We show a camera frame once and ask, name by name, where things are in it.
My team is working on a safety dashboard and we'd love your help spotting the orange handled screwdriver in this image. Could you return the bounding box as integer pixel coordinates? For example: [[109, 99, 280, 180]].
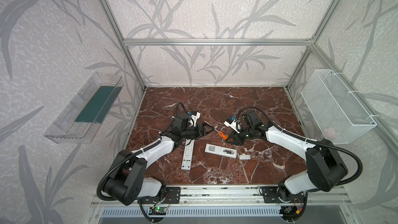
[[208, 126, 229, 141]]

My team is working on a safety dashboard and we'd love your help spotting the white remote control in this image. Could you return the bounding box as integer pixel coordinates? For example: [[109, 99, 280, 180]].
[[205, 144, 237, 159]]

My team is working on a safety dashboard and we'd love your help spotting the white battery cover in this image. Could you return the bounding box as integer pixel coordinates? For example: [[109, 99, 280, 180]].
[[239, 155, 251, 160]]

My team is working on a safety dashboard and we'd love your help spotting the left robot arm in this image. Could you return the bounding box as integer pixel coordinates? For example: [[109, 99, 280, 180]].
[[96, 108, 215, 206]]

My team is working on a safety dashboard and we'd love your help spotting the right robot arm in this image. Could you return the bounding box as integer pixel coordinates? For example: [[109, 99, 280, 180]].
[[224, 106, 363, 196]]

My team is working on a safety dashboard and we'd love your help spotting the white remote with coloured buttons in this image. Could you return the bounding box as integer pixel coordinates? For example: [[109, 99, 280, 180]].
[[181, 140, 194, 170]]

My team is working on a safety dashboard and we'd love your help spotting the right base wiring connector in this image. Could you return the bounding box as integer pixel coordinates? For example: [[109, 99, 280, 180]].
[[280, 206, 302, 217]]

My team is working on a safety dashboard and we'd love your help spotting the pink object in basket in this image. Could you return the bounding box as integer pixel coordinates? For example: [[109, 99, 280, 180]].
[[322, 128, 337, 140]]

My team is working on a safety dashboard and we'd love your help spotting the green lit circuit board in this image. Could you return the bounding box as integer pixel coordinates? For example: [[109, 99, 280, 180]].
[[148, 206, 168, 216]]

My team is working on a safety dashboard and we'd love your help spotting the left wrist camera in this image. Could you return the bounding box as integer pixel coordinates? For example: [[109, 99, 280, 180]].
[[188, 111, 201, 127]]

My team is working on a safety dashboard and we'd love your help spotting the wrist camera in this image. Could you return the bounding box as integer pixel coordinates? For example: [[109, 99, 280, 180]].
[[224, 116, 238, 130], [188, 111, 201, 127]]

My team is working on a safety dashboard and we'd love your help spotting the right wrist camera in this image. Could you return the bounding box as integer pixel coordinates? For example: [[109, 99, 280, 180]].
[[224, 116, 238, 130]]

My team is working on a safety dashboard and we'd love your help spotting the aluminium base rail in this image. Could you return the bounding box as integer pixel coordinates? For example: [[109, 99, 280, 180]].
[[91, 184, 352, 207]]

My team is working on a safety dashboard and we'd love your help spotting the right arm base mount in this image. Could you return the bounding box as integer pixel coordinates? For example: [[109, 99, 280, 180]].
[[259, 186, 307, 204]]

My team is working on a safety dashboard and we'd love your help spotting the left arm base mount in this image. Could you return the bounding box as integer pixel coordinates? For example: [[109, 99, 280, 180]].
[[141, 186, 181, 204]]

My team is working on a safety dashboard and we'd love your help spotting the white wire mesh basket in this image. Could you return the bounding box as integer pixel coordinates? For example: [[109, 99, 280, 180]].
[[301, 69, 377, 145]]

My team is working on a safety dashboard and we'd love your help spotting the clear plastic wall bin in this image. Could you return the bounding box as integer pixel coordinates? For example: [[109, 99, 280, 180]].
[[44, 72, 124, 144]]

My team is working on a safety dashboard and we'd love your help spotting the aluminium cage frame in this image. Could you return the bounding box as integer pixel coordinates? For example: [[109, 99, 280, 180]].
[[86, 0, 398, 207]]

